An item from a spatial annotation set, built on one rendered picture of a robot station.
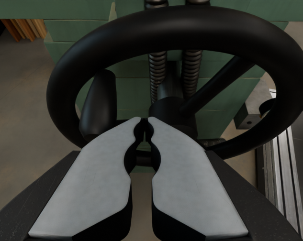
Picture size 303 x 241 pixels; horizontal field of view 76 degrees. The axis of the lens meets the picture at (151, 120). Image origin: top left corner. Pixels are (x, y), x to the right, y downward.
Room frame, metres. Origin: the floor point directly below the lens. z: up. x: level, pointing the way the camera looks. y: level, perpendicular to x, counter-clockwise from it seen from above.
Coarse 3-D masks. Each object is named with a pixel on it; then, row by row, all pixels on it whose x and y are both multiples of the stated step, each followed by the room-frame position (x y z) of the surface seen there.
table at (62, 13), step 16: (0, 0) 0.29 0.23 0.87; (16, 0) 0.29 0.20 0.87; (32, 0) 0.30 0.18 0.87; (48, 0) 0.30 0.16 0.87; (64, 0) 0.30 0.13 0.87; (80, 0) 0.30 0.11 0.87; (96, 0) 0.30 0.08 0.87; (112, 0) 0.30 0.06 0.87; (256, 0) 0.30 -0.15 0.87; (272, 0) 0.30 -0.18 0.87; (288, 0) 0.31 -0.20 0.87; (0, 16) 0.29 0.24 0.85; (16, 16) 0.29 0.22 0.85; (32, 16) 0.30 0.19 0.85; (48, 16) 0.30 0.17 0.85; (64, 16) 0.30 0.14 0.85; (80, 16) 0.30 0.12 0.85; (96, 16) 0.30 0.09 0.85; (112, 16) 0.26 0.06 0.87; (272, 16) 0.31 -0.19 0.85; (288, 16) 0.31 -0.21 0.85
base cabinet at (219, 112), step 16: (128, 80) 0.30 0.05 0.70; (144, 80) 0.30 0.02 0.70; (208, 80) 0.30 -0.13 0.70; (240, 80) 0.31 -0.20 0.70; (256, 80) 0.31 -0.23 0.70; (80, 96) 0.30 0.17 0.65; (128, 96) 0.30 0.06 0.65; (144, 96) 0.30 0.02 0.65; (224, 96) 0.30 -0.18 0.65; (240, 96) 0.31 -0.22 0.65; (128, 112) 0.30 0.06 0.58; (144, 112) 0.30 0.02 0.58; (208, 112) 0.30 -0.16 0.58; (224, 112) 0.31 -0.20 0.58; (208, 128) 0.30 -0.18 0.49; (224, 128) 0.31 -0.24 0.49; (144, 144) 0.30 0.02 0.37
